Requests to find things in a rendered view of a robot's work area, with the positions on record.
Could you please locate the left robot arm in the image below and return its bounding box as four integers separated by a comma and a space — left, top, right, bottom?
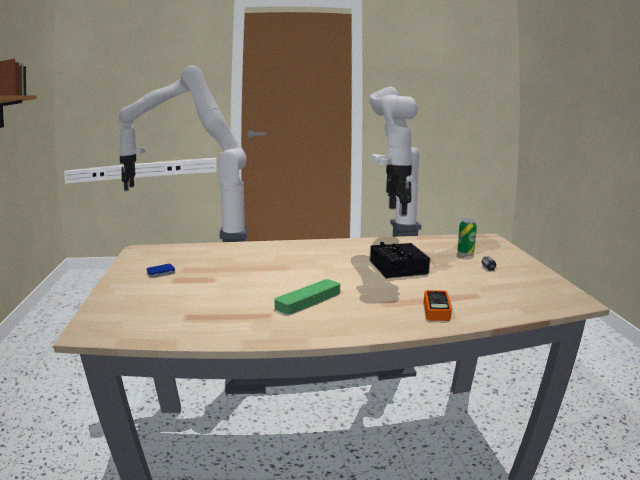
369, 87, 419, 225

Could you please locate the orange digital multimeter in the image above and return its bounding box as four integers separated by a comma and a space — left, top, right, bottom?
424, 290, 452, 321

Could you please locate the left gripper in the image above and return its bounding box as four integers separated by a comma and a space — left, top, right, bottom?
386, 164, 412, 217

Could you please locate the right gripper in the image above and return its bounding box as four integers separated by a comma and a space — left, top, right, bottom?
120, 154, 136, 192

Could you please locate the black lighting desk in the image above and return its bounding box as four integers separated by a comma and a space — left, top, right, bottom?
370, 242, 430, 278

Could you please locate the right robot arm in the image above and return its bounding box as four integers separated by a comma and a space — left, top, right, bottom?
119, 65, 247, 233

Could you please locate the green drink can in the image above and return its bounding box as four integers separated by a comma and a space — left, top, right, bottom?
457, 219, 477, 255

